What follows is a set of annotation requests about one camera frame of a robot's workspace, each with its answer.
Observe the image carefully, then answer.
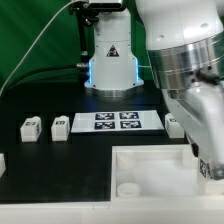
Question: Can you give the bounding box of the white square tabletop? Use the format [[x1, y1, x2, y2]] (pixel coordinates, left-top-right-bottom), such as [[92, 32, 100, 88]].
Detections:
[[111, 144, 218, 199]]

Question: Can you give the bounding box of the black cable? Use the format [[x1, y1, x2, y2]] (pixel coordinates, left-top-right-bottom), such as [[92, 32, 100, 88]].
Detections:
[[2, 63, 90, 92]]

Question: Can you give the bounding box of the white block left edge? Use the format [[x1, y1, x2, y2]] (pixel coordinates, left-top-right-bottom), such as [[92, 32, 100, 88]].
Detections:
[[0, 154, 6, 178]]

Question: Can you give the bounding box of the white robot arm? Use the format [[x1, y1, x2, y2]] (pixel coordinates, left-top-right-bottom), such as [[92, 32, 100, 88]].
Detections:
[[85, 0, 224, 180]]

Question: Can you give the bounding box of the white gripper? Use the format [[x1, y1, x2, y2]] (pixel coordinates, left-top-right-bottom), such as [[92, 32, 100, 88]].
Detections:
[[162, 82, 224, 180]]

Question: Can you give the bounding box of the white marker sheet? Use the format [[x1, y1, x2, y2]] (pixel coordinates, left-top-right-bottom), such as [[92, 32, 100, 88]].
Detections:
[[71, 110, 164, 133]]

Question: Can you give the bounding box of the grey cable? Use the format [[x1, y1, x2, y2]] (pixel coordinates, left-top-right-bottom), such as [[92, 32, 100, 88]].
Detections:
[[0, 0, 88, 97]]

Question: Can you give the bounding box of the white L-shaped fence wall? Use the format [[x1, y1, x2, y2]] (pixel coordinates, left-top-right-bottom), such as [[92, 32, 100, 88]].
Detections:
[[0, 197, 224, 224]]

